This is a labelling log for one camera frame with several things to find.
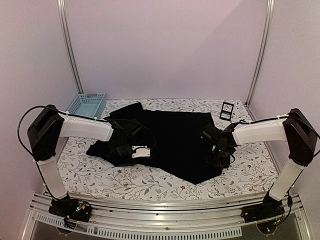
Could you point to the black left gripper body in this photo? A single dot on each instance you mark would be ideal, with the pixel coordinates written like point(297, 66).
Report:
point(122, 150)

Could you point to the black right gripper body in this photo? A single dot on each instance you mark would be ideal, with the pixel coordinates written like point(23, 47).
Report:
point(217, 161)

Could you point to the black t-shirt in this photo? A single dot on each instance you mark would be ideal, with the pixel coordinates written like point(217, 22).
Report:
point(175, 141)

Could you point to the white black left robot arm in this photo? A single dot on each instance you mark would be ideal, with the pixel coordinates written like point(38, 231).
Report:
point(50, 126)

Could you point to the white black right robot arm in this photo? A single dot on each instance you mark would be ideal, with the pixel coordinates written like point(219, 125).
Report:
point(293, 128)

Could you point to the small black brooch stand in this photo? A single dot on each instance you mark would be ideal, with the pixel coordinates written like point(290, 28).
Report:
point(226, 111)

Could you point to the floral patterned table mat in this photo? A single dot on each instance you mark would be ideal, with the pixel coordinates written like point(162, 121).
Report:
point(252, 172)

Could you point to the light blue plastic basket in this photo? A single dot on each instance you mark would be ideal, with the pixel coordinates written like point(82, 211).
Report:
point(88, 105)

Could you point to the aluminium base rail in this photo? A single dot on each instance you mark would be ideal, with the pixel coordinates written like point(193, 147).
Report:
point(204, 219)

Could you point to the right aluminium frame post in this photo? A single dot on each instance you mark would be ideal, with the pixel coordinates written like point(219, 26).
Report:
point(262, 51)

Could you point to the aluminium frame post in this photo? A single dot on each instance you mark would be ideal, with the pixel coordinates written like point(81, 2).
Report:
point(262, 51)
point(62, 12)

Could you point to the left aluminium frame post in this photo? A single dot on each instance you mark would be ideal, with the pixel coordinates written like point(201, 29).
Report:
point(62, 12)

